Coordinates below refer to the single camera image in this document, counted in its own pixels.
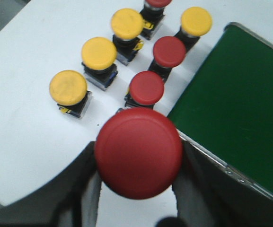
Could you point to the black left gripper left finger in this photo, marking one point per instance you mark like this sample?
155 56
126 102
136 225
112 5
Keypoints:
69 200

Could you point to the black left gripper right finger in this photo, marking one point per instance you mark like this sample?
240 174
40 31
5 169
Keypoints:
206 196

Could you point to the red mushroom push button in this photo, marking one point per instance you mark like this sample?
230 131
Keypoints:
152 14
168 52
138 153
145 89

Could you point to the yellow mushroom push button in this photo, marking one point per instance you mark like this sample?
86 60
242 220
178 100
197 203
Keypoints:
98 56
195 22
69 89
127 24

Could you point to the green conveyor belt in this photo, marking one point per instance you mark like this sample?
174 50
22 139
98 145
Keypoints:
235 113

